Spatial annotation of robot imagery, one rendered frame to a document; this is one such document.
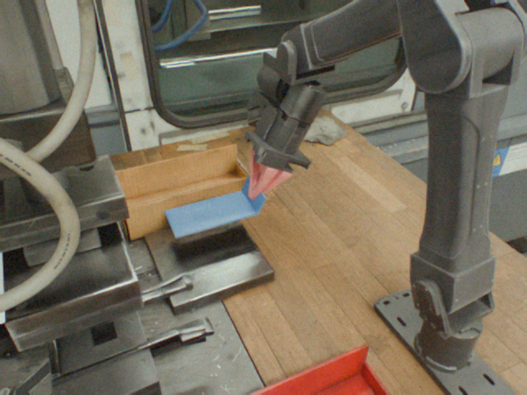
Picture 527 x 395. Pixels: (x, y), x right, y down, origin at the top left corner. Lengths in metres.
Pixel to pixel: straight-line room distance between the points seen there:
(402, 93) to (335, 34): 0.78
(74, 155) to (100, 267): 0.10
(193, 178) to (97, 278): 0.53
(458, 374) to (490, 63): 0.37
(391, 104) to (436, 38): 0.90
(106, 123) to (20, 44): 0.74
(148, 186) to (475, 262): 0.58
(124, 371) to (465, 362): 0.41
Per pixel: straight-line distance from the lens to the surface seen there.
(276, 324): 0.67
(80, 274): 0.43
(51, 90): 0.39
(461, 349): 0.63
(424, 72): 0.48
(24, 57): 0.37
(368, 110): 1.32
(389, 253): 0.80
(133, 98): 1.06
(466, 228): 0.54
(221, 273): 0.71
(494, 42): 0.48
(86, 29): 0.33
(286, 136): 0.70
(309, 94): 0.69
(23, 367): 0.70
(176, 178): 0.91
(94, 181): 0.46
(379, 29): 0.55
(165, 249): 0.76
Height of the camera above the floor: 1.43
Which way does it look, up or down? 38 degrees down
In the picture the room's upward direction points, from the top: straight up
